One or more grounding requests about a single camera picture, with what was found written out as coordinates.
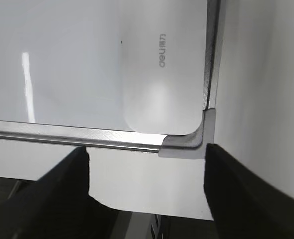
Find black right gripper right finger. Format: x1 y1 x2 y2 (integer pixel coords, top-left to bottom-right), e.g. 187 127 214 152
204 144 294 239

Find white whiteboard with metal frame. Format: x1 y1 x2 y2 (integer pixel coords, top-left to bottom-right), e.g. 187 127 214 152
0 0 223 159

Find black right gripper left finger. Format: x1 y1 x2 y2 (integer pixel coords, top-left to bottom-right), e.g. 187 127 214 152
0 146 152 239

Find white whiteboard eraser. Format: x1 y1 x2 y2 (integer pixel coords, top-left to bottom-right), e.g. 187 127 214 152
121 13 206 135

